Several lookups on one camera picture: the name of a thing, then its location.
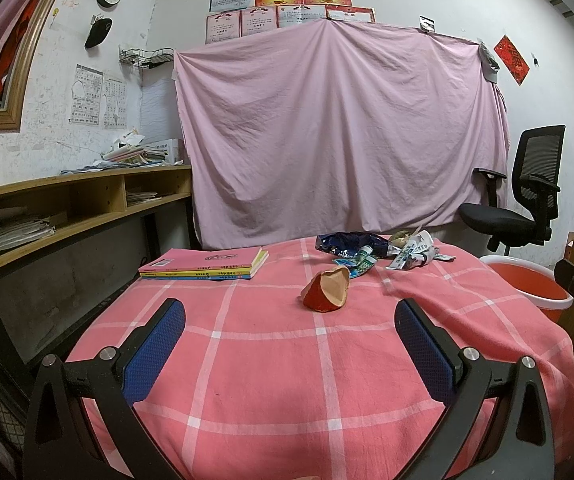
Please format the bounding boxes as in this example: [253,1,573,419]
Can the green toothpaste box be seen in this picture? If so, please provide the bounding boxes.
[334,246,378,280]

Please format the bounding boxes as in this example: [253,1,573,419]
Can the red paper wall decoration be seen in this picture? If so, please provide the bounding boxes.
[494,36,530,86]

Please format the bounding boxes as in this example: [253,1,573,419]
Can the paper pile on shelf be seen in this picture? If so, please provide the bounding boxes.
[60,130,185,176]

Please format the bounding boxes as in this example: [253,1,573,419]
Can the white paper wrapper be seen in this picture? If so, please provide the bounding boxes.
[387,230,456,271]

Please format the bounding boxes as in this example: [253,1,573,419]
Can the wire wall rack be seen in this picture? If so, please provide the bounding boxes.
[119,47,174,70]

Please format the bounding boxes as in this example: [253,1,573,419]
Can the yellow blue book stack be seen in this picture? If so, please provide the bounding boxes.
[138,249,268,281]

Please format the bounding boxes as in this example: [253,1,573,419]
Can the wall calendar sheets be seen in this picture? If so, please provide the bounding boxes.
[69,64,127,129]

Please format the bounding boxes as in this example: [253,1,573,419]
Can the red white plastic basin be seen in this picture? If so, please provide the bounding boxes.
[480,255,573,322]

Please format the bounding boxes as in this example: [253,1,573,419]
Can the wooden wall shelf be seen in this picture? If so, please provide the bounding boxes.
[0,166,191,269]

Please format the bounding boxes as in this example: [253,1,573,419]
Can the papers inside shelf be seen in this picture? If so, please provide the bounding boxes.
[0,216,58,255]

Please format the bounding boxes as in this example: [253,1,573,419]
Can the pink hanging sheet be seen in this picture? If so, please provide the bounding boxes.
[174,20,510,249]

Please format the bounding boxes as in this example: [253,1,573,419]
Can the black office chair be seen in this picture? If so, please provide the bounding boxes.
[458,125,566,255]

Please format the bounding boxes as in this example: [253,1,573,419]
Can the pink checked tablecloth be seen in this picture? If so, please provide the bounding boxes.
[71,238,574,479]

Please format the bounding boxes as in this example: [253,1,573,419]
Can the black cap on wall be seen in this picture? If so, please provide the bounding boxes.
[84,18,112,50]

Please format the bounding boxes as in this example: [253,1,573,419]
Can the wooden window frame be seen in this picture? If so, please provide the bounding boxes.
[0,0,80,135]

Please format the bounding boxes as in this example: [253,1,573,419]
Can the blue snack bag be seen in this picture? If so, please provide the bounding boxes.
[315,232,390,259]

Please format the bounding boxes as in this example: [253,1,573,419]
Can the pink top book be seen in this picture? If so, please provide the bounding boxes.
[138,247,264,273]

